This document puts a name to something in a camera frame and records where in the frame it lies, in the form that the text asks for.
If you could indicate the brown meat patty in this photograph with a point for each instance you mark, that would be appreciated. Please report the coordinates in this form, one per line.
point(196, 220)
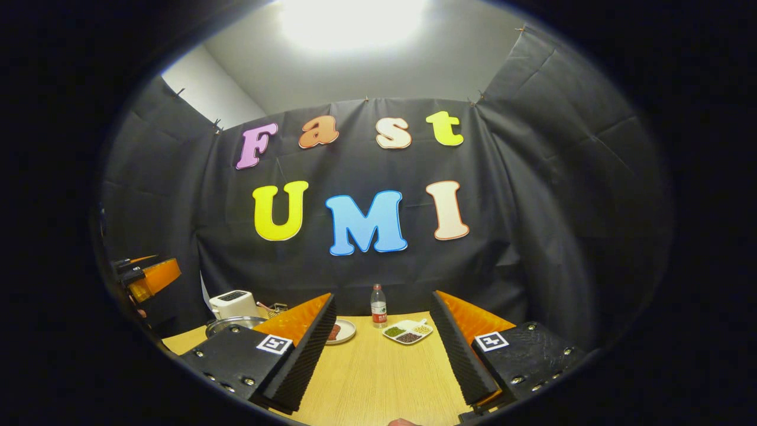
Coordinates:
point(334, 332)

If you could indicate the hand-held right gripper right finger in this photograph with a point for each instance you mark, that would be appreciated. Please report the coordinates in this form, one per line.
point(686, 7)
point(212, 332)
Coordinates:
point(458, 355)

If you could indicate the white divided dish with beans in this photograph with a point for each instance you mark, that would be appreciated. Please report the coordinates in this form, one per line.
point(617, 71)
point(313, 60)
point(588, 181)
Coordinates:
point(408, 331)

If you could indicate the black backdrop cloth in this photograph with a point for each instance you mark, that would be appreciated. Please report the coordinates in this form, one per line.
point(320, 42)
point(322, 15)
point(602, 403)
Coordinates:
point(532, 225)

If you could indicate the white toaster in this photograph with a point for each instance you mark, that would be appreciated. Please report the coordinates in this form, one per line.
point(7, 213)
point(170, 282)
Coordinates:
point(232, 305)

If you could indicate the ceiling light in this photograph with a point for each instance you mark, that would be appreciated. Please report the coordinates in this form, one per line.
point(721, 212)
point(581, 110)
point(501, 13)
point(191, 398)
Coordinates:
point(352, 23)

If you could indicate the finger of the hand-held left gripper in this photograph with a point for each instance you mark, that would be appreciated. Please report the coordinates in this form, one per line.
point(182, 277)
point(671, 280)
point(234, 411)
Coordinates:
point(157, 278)
point(127, 263)

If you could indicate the white round plate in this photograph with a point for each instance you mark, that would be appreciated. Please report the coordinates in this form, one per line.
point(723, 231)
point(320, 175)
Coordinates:
point(349, 331)

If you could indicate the clear water bottle red label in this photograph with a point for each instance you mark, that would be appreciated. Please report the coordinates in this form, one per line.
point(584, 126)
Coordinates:
point(378, 309)

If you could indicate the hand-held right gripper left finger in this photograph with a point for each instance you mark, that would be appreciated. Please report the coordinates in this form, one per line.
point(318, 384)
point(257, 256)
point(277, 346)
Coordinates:
point(307, 355)

